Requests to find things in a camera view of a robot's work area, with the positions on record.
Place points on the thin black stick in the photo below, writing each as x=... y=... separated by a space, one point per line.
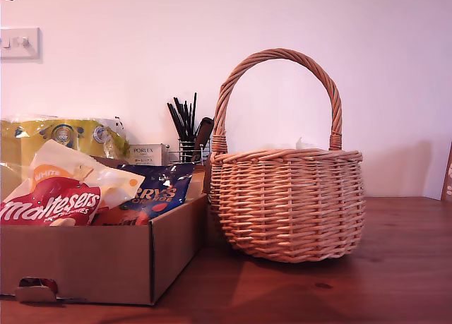
x=194 y=115
x=188 y=119
x=180 y=117
x=174 y=119

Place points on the white wall light switch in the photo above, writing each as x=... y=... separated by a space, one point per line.
x=21 y=43

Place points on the wooden chair back with dots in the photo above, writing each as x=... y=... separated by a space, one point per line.
x=448 y=183

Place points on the yellow kitchen towel pack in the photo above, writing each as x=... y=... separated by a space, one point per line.
x=70 y=133

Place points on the blue Terry's orange egg bag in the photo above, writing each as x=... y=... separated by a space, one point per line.
x=159 y=186

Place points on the white Porlex box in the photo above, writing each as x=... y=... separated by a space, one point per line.
x=146 y=152

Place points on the brown cardboard box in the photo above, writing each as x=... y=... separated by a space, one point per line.
x=106 y=253

